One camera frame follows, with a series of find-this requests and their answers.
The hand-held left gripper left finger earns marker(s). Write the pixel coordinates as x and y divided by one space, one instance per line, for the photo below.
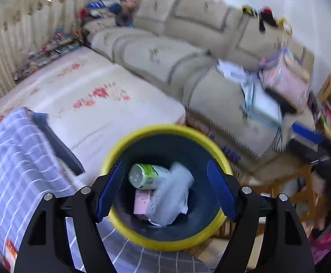
111 193

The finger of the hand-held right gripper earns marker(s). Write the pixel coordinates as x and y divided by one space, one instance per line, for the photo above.
307 133

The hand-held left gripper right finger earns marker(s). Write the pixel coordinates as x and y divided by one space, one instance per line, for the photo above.
222 190

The pink milk carton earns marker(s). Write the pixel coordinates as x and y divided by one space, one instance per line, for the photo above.
142 203

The yellow rim trash bin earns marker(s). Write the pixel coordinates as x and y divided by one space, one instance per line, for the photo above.
199 216

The green label drink bottle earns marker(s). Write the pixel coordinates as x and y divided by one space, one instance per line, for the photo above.
147 176

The white paper towel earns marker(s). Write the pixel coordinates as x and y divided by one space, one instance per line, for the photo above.
172 193

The wooden stool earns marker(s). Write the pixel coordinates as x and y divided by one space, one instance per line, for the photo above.
282 176

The stack of white papers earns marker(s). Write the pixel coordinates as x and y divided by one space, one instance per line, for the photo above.
262 105

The pink bag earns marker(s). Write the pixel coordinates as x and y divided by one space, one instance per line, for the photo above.
287 82

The floral white mattress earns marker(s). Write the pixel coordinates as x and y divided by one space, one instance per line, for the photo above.
97 111

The pink cloth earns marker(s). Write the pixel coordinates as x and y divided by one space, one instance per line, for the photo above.
329 241

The purple checked tablecloth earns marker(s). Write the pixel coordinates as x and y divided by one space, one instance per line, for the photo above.
11 153

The black yellow plush toy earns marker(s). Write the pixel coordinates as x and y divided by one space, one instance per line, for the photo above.
263 17

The beige sofa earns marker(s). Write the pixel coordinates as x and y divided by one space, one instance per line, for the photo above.
168 59

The beige curtain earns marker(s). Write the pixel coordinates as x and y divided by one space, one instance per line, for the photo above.
25 28

